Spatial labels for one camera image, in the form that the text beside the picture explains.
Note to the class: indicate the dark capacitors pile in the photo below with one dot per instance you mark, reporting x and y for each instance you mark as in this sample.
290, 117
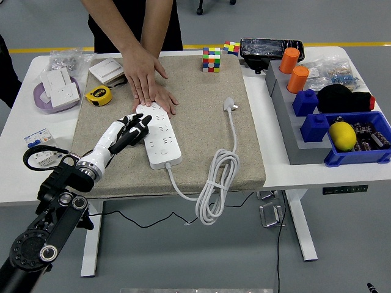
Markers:
371, 135

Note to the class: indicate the black pouch with red tip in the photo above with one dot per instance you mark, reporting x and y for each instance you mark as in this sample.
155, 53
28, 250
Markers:
342, 99

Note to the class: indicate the white power strip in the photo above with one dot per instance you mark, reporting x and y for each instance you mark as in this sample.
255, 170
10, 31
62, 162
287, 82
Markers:
163, 149

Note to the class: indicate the black wrapped box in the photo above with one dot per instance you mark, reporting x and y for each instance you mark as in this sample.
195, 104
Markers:
262, 49

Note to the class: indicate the black office chair base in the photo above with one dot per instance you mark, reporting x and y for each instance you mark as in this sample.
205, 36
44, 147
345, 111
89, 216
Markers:
199, 11

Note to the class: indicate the blue plastic bin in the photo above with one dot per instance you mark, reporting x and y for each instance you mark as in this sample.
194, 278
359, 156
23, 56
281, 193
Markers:
357, 158

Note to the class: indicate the grey-brown mat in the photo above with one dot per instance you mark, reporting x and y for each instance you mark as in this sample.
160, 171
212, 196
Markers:
198, 137

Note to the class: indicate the person's left hand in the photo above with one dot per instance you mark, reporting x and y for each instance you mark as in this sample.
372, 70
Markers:
167, 100

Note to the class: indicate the white table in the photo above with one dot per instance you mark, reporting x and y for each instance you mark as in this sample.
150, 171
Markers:
268, 122

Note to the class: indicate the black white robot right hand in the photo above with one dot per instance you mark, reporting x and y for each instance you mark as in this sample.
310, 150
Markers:
372, 288

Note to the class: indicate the yellow lemon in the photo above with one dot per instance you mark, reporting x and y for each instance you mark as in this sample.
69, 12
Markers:
342, 135

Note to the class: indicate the white double wall switch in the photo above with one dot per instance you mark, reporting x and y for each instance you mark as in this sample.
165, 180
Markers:
105, 68

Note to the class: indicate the purple dish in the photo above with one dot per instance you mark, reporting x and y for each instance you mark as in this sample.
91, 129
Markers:
41, 103

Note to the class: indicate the grey stepped block holder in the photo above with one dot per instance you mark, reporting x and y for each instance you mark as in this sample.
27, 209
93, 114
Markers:
308, 154

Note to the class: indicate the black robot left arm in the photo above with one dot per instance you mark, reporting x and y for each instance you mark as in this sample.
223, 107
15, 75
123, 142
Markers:
58, 213

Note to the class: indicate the large metal clamp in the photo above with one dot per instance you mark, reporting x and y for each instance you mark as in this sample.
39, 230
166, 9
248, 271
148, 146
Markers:
270, 213

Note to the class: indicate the large rubik's cube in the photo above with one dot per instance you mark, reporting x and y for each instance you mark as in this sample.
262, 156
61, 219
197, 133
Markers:
210, 59

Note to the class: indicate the person's left forearm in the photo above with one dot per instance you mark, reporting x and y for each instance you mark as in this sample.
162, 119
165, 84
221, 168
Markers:
157, 24

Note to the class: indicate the person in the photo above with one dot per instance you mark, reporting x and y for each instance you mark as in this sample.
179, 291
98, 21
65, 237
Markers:
104, 39
7, 76

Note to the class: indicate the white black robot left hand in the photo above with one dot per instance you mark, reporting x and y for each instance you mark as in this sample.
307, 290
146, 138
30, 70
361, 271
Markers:
105, 143

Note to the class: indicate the black table control panel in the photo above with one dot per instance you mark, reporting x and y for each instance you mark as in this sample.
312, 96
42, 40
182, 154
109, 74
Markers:
345, 190

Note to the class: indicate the clear bag of screws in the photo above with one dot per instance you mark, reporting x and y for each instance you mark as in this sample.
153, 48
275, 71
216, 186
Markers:
67, 59

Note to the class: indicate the black plug adapter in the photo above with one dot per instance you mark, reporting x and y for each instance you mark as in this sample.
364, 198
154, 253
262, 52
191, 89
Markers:
144, 135

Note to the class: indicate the clear bag of small parts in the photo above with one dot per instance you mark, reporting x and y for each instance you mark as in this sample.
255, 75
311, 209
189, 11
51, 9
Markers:
316, 76

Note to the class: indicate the orange cylinder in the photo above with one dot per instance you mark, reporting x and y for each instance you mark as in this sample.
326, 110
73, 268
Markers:
289, 61
297, 79

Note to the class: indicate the person's right hand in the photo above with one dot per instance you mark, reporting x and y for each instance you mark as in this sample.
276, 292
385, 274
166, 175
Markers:
142, 76

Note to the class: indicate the white socket panel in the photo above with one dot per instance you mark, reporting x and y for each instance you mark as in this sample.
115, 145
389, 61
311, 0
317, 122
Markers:
64, 94

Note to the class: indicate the person's right forearm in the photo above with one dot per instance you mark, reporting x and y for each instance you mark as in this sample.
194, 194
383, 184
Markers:
113, 21

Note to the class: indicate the small rubik's cube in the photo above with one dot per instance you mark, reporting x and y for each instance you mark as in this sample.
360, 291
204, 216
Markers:
231, 48

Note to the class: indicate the small metal clamp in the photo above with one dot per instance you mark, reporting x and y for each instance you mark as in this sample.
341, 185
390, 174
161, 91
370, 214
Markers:
267, 195

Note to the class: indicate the white blue circuit breaker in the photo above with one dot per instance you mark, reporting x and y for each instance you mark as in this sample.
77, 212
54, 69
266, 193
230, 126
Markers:
39, 138

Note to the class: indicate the white switch panel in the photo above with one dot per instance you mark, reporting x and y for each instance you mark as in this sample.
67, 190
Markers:
55, 77

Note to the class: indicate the blue block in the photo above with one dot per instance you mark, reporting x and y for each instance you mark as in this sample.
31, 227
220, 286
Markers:
305, 103
314, 129

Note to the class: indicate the clear bag of blue resistors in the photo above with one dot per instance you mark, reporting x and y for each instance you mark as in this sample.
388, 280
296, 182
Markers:
343, 77

